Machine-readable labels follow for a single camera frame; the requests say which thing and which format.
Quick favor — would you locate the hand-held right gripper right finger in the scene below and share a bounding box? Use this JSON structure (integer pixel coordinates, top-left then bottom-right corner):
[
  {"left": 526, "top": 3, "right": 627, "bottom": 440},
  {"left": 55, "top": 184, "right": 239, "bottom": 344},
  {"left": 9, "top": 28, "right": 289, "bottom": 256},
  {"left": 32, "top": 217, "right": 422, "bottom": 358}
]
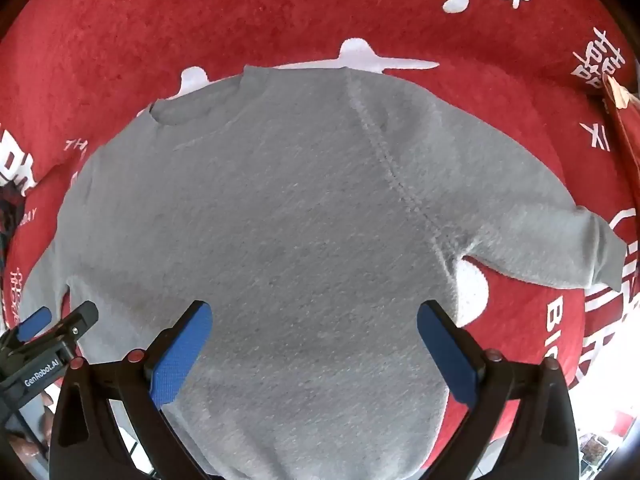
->
[{"left": 416, "top": 300, "right": 583, "bottom": 480}]

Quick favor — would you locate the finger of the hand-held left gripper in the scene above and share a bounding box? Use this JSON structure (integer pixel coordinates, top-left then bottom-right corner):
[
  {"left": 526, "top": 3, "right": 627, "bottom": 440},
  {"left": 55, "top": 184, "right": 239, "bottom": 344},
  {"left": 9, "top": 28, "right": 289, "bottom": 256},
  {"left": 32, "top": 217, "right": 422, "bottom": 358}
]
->
[
  {"left": 47, "top": 301, "right": 99, "bottom": 356},
  {"left": 0, "top": 306, "right": 54, "bottom": 348}
]

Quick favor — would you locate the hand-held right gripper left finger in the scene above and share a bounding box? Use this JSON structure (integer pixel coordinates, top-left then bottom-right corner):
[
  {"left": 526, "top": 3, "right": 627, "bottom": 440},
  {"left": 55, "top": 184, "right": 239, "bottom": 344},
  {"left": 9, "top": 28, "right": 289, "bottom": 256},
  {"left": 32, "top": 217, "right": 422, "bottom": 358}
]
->
[{"left": 50, "top": 300, "right": 214, "bottom": 480}]

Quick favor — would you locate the grey sweatshirt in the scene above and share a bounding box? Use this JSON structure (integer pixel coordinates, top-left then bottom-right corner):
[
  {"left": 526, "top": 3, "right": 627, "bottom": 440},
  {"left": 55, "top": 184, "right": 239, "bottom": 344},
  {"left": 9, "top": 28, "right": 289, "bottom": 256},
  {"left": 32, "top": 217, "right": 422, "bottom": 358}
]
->
[{"left": 20, "top": 65, "right": 628, "bottom": 480}]

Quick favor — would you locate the dark red patterned cloth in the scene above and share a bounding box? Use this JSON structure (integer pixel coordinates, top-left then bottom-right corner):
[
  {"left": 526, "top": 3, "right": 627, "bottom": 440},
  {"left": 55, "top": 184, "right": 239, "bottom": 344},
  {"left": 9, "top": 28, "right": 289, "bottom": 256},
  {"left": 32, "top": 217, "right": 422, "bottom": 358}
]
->
[{"left": 0, "top": 180, "right": 28, "bottom": 261}]

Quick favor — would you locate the red printed blanket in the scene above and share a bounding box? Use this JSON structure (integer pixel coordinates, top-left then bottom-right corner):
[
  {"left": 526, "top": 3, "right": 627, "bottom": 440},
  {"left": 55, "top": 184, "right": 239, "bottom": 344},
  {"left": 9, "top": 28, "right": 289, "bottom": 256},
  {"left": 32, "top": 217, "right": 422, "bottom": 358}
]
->
[{"left": 0, "top": 0, "right": 640, "bottom": 461}]

